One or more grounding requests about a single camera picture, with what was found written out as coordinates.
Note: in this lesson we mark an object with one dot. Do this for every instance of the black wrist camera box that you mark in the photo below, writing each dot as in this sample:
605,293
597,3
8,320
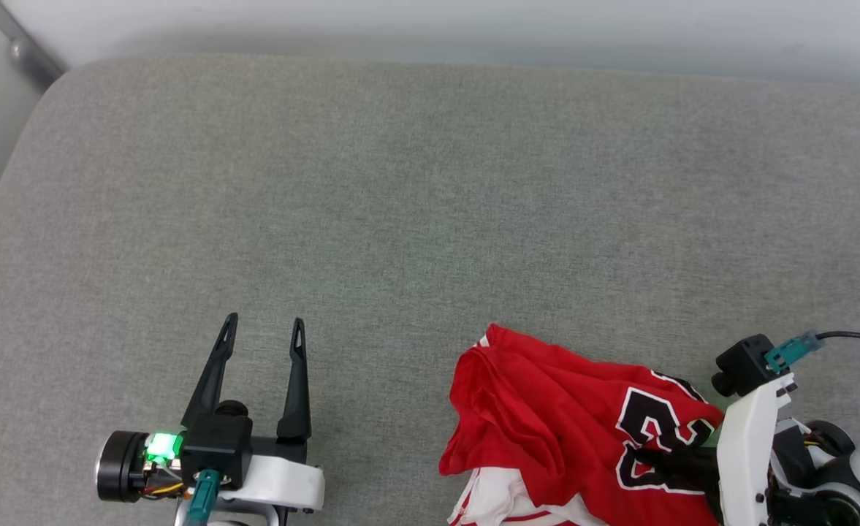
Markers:
740,361
218,446

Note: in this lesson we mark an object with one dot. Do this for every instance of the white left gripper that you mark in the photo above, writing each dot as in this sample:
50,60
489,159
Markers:
283,482

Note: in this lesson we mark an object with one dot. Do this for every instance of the grey metal wall strip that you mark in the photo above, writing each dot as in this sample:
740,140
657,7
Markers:
2,18

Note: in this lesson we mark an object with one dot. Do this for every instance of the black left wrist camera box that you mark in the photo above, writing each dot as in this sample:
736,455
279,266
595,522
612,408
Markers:
218,446

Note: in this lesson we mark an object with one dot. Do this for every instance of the red Bulls 23 jersey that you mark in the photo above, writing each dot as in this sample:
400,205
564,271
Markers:
532,409

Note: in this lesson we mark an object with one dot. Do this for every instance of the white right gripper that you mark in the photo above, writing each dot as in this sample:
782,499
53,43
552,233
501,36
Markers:
747,453

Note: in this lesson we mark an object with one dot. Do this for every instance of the beige fabric sofa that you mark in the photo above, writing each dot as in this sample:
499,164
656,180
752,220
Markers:
430,219

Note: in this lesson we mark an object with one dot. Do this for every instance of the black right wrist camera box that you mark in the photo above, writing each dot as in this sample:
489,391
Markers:
740,361

